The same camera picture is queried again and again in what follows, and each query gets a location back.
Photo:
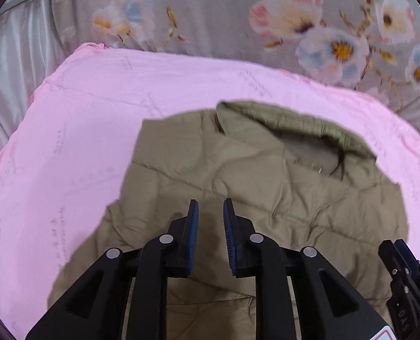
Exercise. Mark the grey floral blanket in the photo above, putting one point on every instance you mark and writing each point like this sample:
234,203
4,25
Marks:
213,10

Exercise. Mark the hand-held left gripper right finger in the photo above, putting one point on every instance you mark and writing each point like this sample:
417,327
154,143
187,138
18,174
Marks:
228,223

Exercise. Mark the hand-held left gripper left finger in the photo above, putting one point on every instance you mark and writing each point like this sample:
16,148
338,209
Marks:
193,221

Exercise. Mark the silver striped curtain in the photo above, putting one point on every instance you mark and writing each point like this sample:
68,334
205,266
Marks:
15,56

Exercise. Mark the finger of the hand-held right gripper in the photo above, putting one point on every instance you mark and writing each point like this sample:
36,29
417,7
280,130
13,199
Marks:
395,258

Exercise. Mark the khaki quilted jacket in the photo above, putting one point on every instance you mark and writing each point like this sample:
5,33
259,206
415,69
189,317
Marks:
266,184

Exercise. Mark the pink blanket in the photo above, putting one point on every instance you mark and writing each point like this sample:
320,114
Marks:
72,131

